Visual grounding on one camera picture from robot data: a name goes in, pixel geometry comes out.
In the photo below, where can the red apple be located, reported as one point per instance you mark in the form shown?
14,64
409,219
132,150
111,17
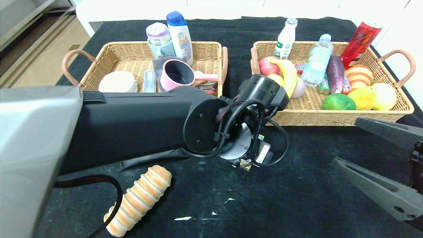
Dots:
266,66

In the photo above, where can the white cabinet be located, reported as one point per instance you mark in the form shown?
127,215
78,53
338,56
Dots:
406,39

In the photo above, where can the pale pink round fruit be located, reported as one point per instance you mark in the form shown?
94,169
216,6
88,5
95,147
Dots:
300,88

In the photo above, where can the white shampoo bottle blue cap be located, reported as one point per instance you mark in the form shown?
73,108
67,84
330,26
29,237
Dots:
180,35

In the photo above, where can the yellow mango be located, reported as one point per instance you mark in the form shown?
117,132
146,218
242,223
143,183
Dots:
362,99

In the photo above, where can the purple lid jar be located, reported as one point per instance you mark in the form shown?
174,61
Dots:
158,32

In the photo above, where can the wicker basket with household items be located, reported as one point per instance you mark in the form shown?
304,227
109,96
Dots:
132,53

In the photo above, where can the red drink can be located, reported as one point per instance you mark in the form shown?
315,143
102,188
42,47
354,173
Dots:
360,42

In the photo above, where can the white paper scrap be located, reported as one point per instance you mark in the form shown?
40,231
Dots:
183,218

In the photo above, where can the black table cloth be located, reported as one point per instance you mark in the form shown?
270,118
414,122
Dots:
238,49

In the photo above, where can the croissant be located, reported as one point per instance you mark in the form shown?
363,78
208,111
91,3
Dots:
359,76

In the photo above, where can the yellow banana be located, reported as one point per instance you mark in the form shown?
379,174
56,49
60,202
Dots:
289,77

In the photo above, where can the small yellow lemon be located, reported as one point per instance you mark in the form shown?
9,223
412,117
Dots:
277,78

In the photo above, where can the grey cloth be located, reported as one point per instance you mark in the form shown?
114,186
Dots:
158,67

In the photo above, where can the dark cup in basket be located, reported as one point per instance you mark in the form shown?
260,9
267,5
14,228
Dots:
208,86

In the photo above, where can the purple eggplant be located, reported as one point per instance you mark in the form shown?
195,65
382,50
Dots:
335,72

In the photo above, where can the white yogurt drink bottle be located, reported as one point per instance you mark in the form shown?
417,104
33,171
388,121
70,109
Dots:
286,36

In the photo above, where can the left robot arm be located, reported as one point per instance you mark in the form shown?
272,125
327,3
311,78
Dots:
132,122

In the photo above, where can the wicker basket with food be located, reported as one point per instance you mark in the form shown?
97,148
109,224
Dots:
330,116

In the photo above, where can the red chewy candy bar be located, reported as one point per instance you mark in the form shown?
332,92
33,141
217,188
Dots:
300,68

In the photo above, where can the clear plastic case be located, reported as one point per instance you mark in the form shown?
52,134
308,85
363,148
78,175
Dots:
149,81

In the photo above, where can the black glasses case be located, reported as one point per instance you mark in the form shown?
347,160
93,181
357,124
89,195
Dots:
148,160

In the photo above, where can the orange snack packet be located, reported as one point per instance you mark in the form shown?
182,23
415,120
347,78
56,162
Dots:
347,86

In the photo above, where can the green gum pack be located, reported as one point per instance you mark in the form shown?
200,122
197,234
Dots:
324,86

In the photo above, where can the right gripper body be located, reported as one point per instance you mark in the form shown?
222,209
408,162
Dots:
417,155

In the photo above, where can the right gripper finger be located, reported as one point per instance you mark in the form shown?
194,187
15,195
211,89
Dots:
390,132
380,190

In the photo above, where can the white round container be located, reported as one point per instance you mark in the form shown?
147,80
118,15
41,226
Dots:
117,82

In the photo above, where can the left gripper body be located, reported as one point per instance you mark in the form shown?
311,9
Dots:
263,153

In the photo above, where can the ridged bread loaf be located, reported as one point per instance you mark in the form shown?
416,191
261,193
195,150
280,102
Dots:
138,198

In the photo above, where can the pink saucepan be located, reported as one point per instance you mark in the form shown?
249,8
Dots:
176,74

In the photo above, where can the white low bench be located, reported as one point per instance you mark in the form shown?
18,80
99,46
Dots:
96,15

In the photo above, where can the green lime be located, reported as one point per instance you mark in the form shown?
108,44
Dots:
337,102

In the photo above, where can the mint green mug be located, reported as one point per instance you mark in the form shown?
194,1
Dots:
164,49

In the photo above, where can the grey metal shelf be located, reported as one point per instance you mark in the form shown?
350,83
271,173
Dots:
19,19

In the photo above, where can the large yellow lemon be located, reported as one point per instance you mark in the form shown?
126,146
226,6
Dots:
386,96

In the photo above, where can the clear water bottle blue cap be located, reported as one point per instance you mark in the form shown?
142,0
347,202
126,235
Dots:
317,62

